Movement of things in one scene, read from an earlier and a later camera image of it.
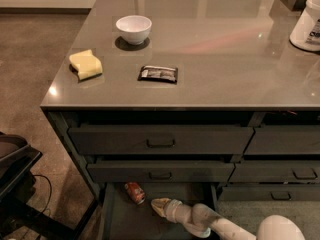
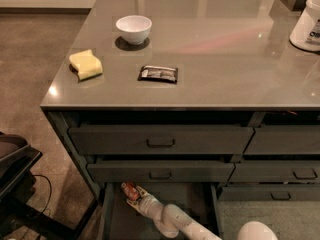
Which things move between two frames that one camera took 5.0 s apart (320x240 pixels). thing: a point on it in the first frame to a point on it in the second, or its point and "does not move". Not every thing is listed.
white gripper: (173, 208) to (147, 202)
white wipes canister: (306, 33) does not move
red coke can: (135, 192) does not move
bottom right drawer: (269, 192) does not move
